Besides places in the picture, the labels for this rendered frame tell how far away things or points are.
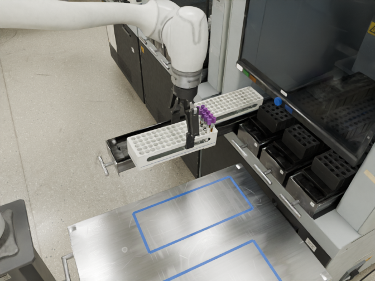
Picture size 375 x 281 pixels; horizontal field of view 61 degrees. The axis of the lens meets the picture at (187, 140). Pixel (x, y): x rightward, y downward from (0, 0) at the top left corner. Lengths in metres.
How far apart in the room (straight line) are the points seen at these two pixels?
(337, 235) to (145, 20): 0.88
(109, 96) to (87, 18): 2.06
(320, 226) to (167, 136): 0.58
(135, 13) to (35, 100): 2.14
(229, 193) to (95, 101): 1.97
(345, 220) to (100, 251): 0.78
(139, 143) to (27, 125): 1.81
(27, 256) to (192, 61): 0.78
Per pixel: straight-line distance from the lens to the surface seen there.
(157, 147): 1.04
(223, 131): 1.31
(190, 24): 0.85
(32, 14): 0.76
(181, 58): 0.88
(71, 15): 0.79
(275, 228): 1.01
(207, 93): 1.58
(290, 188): 1.19
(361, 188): 1.09
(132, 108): 2.69
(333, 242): 1.15
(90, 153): 2.38
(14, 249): 1.18
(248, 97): 1.37
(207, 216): 1.00
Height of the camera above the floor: 1.66
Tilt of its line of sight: 44 degrees down
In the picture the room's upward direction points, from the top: 1 degrees clockwise
